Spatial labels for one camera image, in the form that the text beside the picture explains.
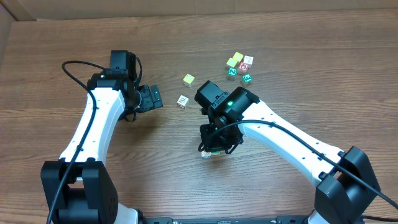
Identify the lone yellow block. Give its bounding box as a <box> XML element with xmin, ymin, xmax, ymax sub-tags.
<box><xmin>183</xmin><ymin>73</ymin><xmax>195</xmax><ymax>88</ymax></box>

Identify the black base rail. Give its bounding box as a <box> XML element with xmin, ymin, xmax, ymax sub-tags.
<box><xmin>138</xmin><ymin>215</ymin><xmax>308</xmax><ymax>224</ymax></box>

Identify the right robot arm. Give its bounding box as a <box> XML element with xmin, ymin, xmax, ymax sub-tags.
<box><xmin>194</xmin><ymin>81</ymin><xmax>380</xmax><ymax>223</ymax></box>

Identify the white block top right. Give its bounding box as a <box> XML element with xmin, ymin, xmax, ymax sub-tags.
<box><xmin>243</xmin><ymin>55</ymin><xmax>254</xmax><ymax>68</ymax></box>

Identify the red block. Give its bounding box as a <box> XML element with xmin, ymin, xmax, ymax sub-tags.
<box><xmin>237</xmin><ymin>62</ymin><xmax>249</xmax><ymax>75</ymax></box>

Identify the yellow block lower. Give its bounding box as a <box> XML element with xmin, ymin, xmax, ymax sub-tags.
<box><xmin>226</xmin><ymin>58</ymin><xmax>240</xmax><ymax>68</ymax></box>

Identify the green block right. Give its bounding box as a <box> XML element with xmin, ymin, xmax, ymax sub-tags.
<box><xmin>240</xmin><ymin>73</ymin><xmax>253</xmax><ymax>87</ymax></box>

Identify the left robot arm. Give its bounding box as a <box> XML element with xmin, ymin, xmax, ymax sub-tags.
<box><xmin>40</xmin><ymin>50</ymin><xmax>163</xmax><ymax>223</ymax></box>

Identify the green block letter Z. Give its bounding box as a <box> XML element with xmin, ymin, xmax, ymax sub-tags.
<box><xmin>226</xmin><ymin>67</ymin><xmax>238</xmax><ymax>80</ymax></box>

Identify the yellow block upper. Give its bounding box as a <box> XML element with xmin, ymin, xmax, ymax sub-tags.
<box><xmin>233</xmin><ymin>52</ymin><xmax>244</xmax><ymax>63</ymax></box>

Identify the cardboard box wall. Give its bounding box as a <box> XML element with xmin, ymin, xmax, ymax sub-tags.
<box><xmin>4</xmin><ymin>1</ymin><xmax>397</xmax><ymax>63</ymax></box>

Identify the white leaf block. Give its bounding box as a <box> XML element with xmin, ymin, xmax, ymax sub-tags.
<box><xmin>177</xmin><ymin>95</ymin><xmax>189</xmax><ymax>109</ymax></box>

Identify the white block dark drawing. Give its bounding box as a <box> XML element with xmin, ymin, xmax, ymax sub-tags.
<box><xmin>201</xmin><ymin>151</ymin><xmax>211</xmax><ymax>159</ymax></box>

